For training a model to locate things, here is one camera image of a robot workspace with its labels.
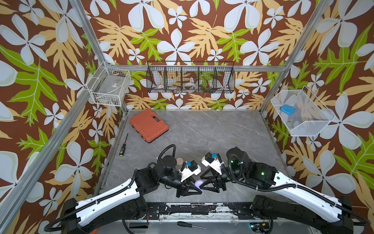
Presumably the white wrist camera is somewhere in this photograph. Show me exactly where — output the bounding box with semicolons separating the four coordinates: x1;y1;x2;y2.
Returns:
201;152;222;175
181;160;201;182

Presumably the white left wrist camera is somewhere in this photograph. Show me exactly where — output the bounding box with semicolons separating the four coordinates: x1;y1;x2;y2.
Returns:
181;160;201;182

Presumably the aluminium frame post right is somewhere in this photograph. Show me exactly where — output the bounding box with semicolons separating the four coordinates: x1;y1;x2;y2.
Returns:
260;0;333;114

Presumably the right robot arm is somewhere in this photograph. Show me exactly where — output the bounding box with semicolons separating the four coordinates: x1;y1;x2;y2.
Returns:
200;147;372;234

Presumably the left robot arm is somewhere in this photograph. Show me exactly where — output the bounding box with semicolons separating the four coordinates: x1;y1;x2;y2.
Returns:
43;144;202;234

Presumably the black wire basket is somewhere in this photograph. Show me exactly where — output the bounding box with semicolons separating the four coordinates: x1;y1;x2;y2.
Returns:
146;61;236;94

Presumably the red plastic tool case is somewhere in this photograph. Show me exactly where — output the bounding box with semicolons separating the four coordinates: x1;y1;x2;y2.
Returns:
130;109;169;143

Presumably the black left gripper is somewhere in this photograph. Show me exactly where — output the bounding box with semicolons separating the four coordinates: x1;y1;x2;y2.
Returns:
157;172;202;198

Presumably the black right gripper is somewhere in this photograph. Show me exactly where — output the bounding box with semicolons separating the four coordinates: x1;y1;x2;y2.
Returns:
199;166;247;193

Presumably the white wire basket left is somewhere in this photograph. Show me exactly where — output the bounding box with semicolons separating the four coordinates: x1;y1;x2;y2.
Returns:
87;66;131;107

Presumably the blue case in basket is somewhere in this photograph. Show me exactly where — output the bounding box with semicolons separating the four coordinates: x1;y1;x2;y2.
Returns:
281;105;296;116

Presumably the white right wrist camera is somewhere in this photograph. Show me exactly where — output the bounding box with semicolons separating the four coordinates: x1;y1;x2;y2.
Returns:
201;152;222;175

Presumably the white mesh basket right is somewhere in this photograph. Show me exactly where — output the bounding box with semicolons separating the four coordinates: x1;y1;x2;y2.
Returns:
271;86;336;137

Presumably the aluminium frame post left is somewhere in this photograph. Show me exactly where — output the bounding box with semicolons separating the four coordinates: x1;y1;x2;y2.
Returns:
70;1;128;115

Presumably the aluminium frame post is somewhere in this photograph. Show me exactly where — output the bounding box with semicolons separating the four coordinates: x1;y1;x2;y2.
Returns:
70;1;128;115
260;0;333;114

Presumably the yellow black screwdriver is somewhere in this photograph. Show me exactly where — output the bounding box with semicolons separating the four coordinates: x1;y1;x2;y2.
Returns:
119;134;128;157

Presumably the black screwdriver front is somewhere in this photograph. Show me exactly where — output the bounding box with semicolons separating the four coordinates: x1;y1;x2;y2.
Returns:
177;221;206;230

